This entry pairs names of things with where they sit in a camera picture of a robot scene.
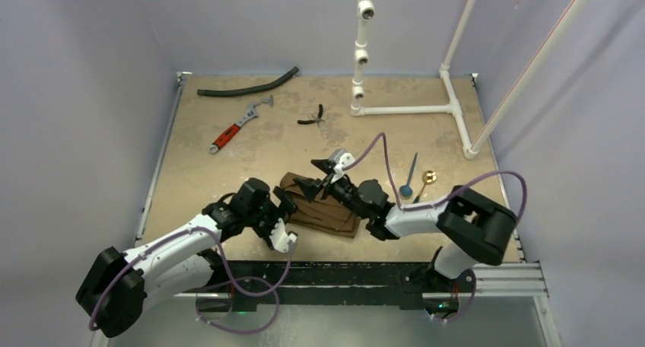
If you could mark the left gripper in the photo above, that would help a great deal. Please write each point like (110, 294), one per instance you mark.
(284, 210)

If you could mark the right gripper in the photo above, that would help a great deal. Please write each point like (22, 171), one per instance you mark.
(328, 184)

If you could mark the brown cloth napkin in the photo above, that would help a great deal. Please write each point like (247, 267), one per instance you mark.
(325, 215)

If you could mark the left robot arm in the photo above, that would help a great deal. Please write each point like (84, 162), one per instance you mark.
(121, 285)

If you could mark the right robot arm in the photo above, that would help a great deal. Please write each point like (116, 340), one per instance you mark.
(479, 228)

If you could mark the black pliers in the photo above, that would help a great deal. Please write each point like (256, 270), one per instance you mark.
(314, 119)

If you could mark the blue spoon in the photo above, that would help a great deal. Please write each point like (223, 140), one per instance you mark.
(406, 190)

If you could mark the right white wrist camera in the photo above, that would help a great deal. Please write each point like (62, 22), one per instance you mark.
(340, 159)

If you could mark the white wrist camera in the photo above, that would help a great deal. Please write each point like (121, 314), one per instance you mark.
(281, 239)
(340, 159)

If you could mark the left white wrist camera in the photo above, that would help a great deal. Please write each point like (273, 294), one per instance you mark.
(281, 239)

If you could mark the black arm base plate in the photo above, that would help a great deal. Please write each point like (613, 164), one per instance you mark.
(407, 286)

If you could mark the red handled adjustable wrench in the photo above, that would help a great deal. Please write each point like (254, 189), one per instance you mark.
(250, 113)

